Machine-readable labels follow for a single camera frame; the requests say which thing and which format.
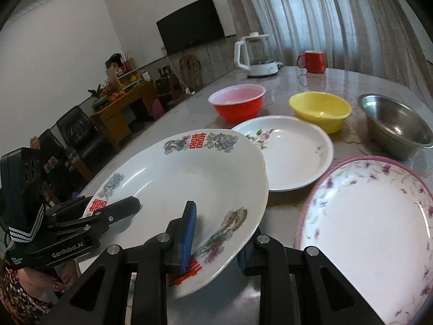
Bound red plastic bowl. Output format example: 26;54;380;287
208;84;266;124

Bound large pink-rimmed floral plate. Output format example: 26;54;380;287
295;155;432;324

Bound wooden shelf with items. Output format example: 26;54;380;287
105;53;142;92

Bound yellow plastic bowl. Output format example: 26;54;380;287
288;91;352;134

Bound red enamel mug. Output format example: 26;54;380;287
297;51;327;73

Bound person left hand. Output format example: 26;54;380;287
17;261;81;302

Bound wooden carved chair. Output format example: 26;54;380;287
179;54;203;92

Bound white plate pink roses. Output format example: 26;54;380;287
233;115;334;192

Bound wooden sideboard cabinet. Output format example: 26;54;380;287
90;81;158;150

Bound white plate red characters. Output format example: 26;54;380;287
84;129;269;300

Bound stainless steel bowl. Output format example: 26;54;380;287
358;94;432;161

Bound black wall television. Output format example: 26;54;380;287
156;0;225;54

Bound black leather armchair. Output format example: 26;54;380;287
39;106;112;180

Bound white glass electric kettle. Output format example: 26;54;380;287
234;32;283;78

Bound grey lace window curtain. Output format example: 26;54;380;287
228;0;432;101

